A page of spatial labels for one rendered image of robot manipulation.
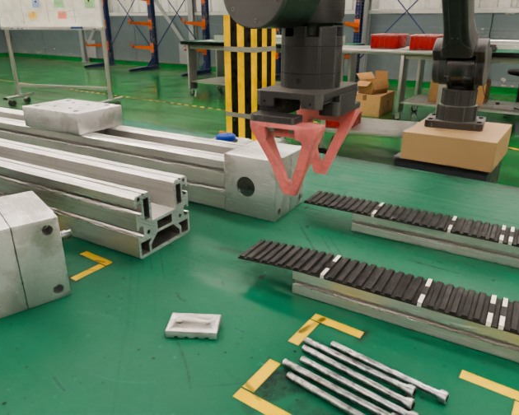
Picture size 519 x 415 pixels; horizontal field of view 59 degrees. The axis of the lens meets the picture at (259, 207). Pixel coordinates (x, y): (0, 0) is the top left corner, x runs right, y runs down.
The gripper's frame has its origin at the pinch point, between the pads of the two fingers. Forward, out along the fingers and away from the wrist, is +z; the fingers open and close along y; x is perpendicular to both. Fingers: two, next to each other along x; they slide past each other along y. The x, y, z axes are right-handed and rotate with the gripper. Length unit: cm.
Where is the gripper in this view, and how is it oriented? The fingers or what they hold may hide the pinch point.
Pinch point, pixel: (306, 175)
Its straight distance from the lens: 48.3
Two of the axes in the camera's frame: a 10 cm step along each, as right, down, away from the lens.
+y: -4.9, 3.2, -8.1
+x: 8.7, 1.8, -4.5
